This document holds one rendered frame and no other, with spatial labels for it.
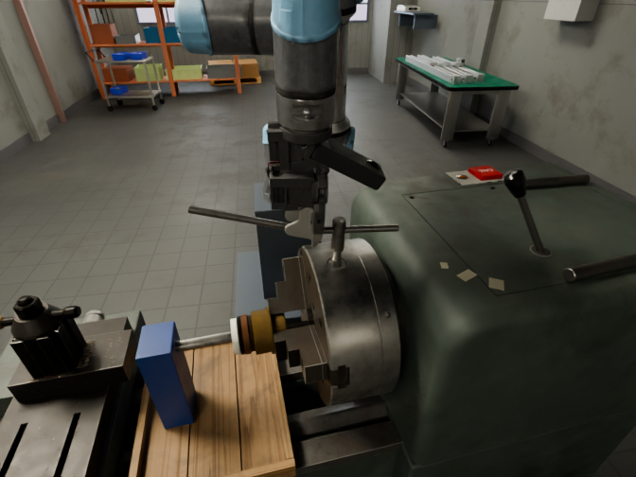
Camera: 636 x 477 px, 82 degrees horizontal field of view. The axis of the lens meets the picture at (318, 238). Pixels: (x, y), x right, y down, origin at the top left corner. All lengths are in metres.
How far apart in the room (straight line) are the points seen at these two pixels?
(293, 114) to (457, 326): 0.37
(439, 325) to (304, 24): 0.44
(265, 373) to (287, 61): 0.70
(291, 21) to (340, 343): 0.45
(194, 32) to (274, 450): 0.74
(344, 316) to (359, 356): 0.07
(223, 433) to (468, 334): 0.54
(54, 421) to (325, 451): 0.52
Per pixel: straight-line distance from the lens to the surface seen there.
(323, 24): 0.45
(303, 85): 0.46
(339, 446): 0.87
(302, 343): 0.69
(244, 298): 1.33
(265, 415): 0.88
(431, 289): 0.63
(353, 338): 0.63
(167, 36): 7.84
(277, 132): 0.50
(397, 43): 8.75
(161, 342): 0.75
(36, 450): 0.89
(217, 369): 0.97
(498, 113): 5.22
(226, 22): 0.56
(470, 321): 0.58
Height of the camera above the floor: 1.64
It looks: 34 degrees down
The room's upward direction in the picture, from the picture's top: straight up
